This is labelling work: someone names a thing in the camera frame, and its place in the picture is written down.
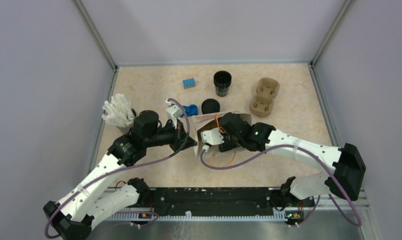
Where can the black cup lid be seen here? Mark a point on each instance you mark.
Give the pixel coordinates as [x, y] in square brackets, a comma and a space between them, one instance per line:
[210, 106]

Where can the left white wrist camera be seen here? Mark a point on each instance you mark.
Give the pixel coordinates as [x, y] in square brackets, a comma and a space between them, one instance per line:
[174, 111]

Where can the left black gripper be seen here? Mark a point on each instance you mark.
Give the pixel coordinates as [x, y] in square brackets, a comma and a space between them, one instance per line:
[179, 134]

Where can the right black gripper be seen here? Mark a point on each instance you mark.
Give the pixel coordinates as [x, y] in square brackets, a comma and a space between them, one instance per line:
[227, 144]

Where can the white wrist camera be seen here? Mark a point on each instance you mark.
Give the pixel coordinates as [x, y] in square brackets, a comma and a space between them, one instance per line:
[211, 137]
[174, 111]

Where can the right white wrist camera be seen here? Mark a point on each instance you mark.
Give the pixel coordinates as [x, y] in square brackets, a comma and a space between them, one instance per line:
[211, 137]

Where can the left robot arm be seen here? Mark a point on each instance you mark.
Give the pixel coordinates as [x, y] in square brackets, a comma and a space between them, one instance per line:
[146, 143]

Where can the blue toy car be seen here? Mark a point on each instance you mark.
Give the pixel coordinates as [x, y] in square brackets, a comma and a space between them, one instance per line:
[191, 110]

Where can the blue toy brick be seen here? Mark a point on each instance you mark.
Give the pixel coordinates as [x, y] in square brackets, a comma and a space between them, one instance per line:
[189, 83]

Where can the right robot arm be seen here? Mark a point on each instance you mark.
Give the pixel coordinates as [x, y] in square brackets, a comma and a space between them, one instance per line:
[341, 169]

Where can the white straws bundle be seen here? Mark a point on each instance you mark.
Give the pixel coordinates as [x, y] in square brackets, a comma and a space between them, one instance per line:
[118, 111]

